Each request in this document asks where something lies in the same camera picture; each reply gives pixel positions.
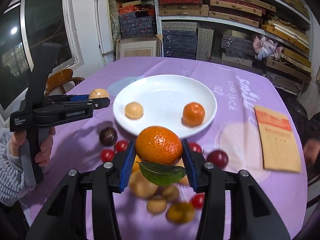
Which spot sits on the yellow orange tomato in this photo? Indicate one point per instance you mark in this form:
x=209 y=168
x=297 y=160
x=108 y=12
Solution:
x=136 y=166

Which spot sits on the window with white frame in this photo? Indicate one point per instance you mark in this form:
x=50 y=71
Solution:
x=25 y=26

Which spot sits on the mandarin orange with leaf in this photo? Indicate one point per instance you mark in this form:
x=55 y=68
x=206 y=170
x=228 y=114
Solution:
x=159 y=150

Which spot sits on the tan longan fruit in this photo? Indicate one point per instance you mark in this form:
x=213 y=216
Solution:
x=170 y=193

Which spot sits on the brown wooden chair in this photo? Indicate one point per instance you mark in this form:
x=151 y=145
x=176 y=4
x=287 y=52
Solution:
x=59 y=79

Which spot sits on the white metal shelving unit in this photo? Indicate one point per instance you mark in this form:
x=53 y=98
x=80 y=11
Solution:
x=222 y=31

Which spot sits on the dark red plum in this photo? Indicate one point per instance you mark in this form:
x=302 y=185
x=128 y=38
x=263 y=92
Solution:
x=195 y=147
x=218 y=158

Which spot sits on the pale round fruit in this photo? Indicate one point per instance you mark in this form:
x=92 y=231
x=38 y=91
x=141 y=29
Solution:
x=98 y=93

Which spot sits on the brown paper notebook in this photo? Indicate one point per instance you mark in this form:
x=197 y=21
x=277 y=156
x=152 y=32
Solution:
x=279 y=147

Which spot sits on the purple printed tablecloth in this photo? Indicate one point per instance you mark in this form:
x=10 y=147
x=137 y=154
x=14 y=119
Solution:
x=233 y=130

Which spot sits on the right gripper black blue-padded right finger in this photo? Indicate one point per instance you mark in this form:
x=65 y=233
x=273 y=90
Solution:
x=253 y=216

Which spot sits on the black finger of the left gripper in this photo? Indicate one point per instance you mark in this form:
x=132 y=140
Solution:
x=100 y=103

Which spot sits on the person's left hand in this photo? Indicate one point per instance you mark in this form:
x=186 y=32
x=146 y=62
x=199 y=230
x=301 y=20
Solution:
x=43 y=157

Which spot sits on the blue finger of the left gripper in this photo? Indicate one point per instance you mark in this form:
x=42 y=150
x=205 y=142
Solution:
x=68 y=98

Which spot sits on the yellow-green citrus fruit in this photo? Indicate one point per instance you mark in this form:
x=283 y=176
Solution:
x=180 y=213

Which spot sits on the small red cherry tomato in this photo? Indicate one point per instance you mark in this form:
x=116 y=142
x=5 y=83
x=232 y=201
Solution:
x=107 y=155
x=121 y=145

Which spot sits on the cherry tomato with stem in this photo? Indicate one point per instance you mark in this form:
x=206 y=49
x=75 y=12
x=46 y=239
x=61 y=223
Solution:
x=197 y=201

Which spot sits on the framed picture in cardboard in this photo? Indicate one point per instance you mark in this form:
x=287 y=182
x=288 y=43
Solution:
x=149 y=46

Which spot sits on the small pale peach fruit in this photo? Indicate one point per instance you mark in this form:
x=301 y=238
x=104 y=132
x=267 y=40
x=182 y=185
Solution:
x=133 y=110

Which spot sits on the dark brown mangosteen fruit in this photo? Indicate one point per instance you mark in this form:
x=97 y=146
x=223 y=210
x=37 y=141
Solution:
x=108 y=137

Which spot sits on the pale yellow pear fruit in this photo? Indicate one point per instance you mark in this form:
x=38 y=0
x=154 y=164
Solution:
x=156 y=205

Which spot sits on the white oval plate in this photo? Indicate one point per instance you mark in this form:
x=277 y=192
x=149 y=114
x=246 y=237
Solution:
x=163 y=98

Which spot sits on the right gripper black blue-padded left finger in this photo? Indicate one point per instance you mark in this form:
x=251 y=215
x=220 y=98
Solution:
x=63 y=215

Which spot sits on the large pale peach fruit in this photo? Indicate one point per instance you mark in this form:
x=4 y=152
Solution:
x=140 y=186

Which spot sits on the grey knitted sleeve forearm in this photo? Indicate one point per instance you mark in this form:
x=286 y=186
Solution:
x=13 y=184

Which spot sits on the pink plastic bag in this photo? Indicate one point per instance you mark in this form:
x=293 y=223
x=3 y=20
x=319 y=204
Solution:
x=264 y=47

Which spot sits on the small mandarin orange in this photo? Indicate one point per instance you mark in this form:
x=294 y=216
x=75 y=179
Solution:
x=193 y=114

